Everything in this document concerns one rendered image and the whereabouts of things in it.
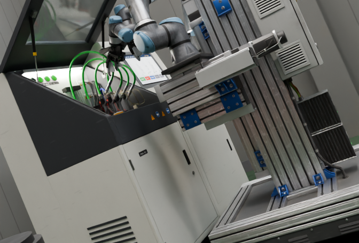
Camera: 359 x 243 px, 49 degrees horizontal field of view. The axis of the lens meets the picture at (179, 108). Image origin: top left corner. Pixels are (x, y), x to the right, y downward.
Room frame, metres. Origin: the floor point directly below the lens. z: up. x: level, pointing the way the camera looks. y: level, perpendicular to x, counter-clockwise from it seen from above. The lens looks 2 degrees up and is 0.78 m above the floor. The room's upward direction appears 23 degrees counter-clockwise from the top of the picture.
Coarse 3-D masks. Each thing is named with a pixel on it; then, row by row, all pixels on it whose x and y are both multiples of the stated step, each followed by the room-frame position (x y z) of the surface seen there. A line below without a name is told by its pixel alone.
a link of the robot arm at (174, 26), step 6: (168, 18) 1.91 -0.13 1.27; (174, 18) 1.92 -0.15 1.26; (162, 24) 1.92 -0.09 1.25; (168, 24) 1.91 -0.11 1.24; (174, 24) 1.91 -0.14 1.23; (180, 24) 1.93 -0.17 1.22; (168, 30) 1.89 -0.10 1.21; (174, 30) 1.90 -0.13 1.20; (180, 30) 1.92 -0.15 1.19; (168, 36) 1.89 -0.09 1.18; (174, 36) 1.91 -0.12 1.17; (180, 36) 1.91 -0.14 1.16; (186, 36) 1.93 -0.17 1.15; (168, 42) 1.90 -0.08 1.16; (174, 42) 1.92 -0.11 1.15
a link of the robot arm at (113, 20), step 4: (112, 16) 2.20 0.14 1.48; (116, 16) 2.21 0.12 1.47; (112, 20) 2.17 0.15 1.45; (116, 20) 2.17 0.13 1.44; (120, 20) 2.19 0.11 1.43; (112, 24) 2.18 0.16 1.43; (116, 24) 2.26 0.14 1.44; (112, 28) 2.18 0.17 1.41; (112, 32) 2.21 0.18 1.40; (112, 36) 2.23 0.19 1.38; (116, 36) 2.23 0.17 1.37
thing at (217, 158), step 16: (96, 48) 2.84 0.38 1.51; (96, 64) 2.87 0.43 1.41; (160, 64) 3.36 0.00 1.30; (192, 128) 2.78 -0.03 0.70; (224, 128) 3.24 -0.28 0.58; (192, 144) 2.69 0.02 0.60; (208, 144) 2.89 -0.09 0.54; (224, 144) 3.12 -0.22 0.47; (208, 160) 2.80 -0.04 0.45; (224, 160) 3.02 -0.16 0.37; (208, 176) 2.72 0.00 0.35; (224, 176) 2.92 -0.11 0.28; (240, 176) 3.16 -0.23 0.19; (224, 192) 2.83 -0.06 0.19; (224, 208) 2.75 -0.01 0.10
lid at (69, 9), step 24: (48, 0) 2.21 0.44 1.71; (72, 0) 2.37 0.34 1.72; (96, 0) 2.56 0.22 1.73; (24, 24) 2.17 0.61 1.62; (48, 24) 2.35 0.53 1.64; (72, 24) 2.53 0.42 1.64; (96, 24) 2.72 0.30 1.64; (24, 48) 2.29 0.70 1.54; (48, 48) 2.47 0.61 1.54; (72, 48) 2.67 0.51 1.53
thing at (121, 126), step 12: (144, 108) 2.36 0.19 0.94; (156, 108) 2.47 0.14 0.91; (120, 120) 2.12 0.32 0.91; (132, 120) 2.22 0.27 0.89; (144, 120) 2.31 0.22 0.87; (156, 120) 2.42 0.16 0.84; (168, 120) 2.54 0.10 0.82; (120, 132) 2.08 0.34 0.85; (132, 132) 2.18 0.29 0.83; (144, 132) 2.27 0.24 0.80
